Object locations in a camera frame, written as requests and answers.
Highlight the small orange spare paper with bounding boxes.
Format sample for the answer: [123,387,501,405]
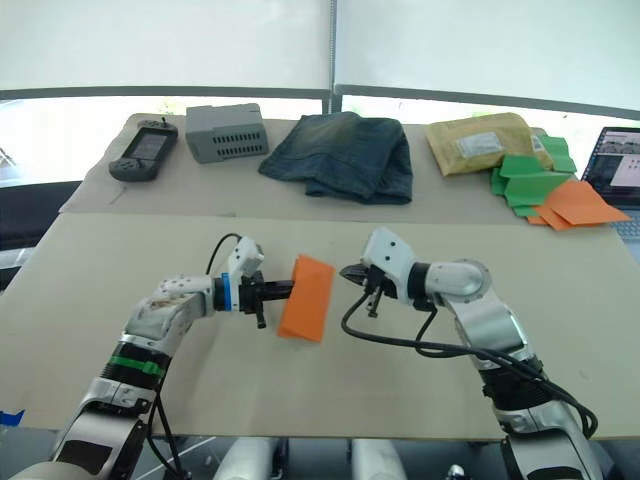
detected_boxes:
[526,202,572,232]

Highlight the orange paper sheet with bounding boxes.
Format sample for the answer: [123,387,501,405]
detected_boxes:
[276,253,337,345]

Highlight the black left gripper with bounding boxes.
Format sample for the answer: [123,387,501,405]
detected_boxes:
[238,269,297,330]

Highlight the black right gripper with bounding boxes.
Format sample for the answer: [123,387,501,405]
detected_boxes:
[338,264,397,319]

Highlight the open laptop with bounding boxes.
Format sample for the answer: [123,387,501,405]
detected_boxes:
[579,125,640,247]

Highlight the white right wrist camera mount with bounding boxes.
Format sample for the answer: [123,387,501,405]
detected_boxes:
[359,226,419,305]

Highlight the black furniture piece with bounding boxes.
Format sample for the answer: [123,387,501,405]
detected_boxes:
[0,178,84,291]

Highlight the large beige cardboard sheet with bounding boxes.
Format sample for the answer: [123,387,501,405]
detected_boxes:
[0,211,640,444]

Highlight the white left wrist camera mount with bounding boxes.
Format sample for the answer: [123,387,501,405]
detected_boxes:
[228,236,267,282]

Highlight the white roller blind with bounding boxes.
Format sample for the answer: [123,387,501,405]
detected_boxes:
[0,0,334,102]
[333,0,640,122]

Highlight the folded blue jeans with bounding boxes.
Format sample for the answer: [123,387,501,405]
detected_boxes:
[257,111,415,206]

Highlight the yellow padded envelope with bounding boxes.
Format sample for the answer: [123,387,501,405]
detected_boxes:
[425,112,556,178]

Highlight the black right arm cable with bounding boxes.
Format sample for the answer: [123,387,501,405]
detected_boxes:
[340,293,600,442]

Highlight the black handheld controller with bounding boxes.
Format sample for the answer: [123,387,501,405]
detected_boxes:
[108,116,180,183]

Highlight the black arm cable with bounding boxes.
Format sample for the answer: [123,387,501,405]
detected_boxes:
[340,293,600,442]
[147,231,244,480]

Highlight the large orange spare paper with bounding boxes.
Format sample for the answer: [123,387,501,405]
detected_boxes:
[541,179,633,225]

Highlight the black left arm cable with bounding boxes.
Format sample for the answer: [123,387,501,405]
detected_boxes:
[147,231,244,480]

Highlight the grey window frame post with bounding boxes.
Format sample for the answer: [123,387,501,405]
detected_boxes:
[321,0,342,119]

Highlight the grey vented plastic box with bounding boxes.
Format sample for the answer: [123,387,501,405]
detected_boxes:
[185,102,272,165]

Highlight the narrow beige cardboard sheet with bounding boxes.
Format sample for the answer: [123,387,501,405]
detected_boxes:
[58,111,627,227]

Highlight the green folded paper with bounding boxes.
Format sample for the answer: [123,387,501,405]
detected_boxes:
[536,134,578,175]
[499,154,545,180]
[503,171,572,210]
[488,167,545,219]

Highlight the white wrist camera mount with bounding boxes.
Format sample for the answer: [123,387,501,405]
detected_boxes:
[228,236,267,282]
[359,226,419,305]

